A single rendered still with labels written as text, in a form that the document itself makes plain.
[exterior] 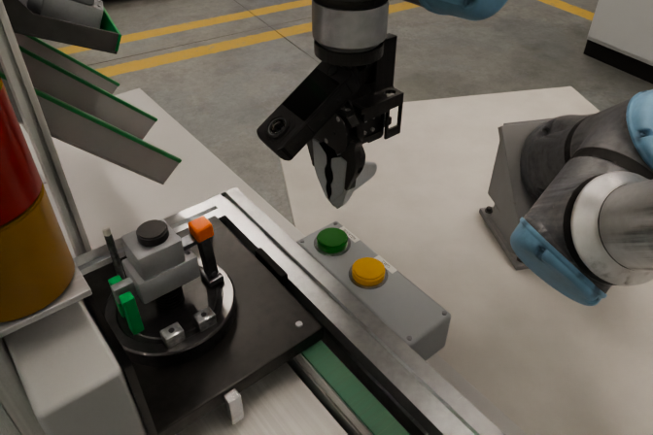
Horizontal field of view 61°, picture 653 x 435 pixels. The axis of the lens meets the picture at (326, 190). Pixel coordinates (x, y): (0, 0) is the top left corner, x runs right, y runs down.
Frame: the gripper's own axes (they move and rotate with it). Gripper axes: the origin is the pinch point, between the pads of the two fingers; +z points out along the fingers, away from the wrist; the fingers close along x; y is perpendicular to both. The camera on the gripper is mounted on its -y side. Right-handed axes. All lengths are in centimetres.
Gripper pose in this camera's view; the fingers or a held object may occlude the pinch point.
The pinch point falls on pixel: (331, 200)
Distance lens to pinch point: 67.2
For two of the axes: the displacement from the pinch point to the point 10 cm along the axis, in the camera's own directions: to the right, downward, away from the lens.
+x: -6.2, -4.8, 6.2
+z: 0.0, 7.9, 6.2
